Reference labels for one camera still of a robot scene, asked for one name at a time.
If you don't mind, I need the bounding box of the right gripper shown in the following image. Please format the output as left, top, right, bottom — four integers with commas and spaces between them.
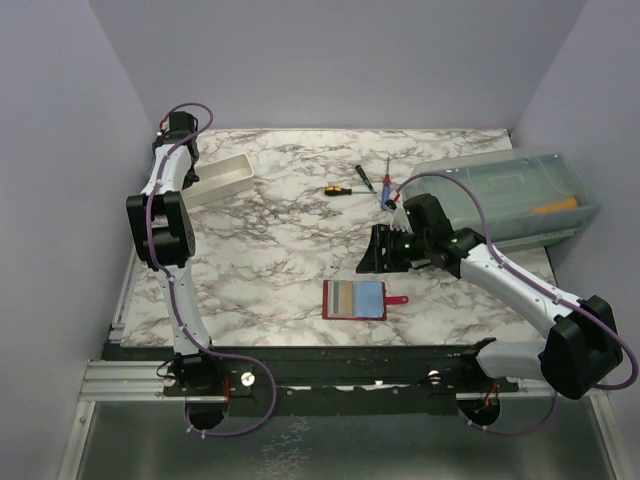
356, 223, 431, 273

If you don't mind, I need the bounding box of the gold credit card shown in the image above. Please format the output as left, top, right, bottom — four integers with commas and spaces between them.
328, 281, 355, 318

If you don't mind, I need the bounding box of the red card holder wallet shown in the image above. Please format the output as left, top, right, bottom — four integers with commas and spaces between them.
322, 280, 409, 321

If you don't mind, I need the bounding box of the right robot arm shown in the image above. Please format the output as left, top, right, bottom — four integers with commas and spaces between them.
356, 194, 623, 400

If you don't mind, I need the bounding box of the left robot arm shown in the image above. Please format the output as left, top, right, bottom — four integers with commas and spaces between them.
126, 105, 222, 395

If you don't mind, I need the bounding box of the white rectangular tray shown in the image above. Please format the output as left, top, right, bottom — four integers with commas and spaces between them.
183, 154, 254, 210

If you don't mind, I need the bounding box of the blue red screwdriver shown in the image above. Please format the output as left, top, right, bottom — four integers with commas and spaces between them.
380, 158, 392, 211

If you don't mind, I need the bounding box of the yellow black screwdriver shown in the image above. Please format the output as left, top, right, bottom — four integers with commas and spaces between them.
323, 186, 353, 197

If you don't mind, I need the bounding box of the green black screwdriver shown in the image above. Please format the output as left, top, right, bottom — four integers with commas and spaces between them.
355, 164, 376, 193

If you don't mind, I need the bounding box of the clear plastic storage box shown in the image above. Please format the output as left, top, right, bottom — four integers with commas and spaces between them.
402, 147, 600, 252

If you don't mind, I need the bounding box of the orange item in box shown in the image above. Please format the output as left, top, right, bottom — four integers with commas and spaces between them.
531, 197, 579, 215

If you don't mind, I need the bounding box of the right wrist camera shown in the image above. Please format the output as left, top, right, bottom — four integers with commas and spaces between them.
390, 207, 413, 233

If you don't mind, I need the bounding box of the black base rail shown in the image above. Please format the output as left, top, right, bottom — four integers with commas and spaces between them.
81, 344, 551, 419

